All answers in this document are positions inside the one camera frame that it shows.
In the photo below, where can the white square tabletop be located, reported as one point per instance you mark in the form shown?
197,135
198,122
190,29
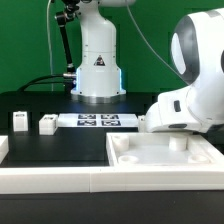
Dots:
160,149

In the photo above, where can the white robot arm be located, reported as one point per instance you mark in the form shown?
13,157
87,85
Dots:
197,52

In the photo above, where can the white U-shaped obstacle fence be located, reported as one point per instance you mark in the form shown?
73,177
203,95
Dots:
110,178

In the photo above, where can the white marker base plate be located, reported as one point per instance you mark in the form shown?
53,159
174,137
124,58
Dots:
97,120

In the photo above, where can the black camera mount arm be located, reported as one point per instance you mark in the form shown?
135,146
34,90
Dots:
62,18

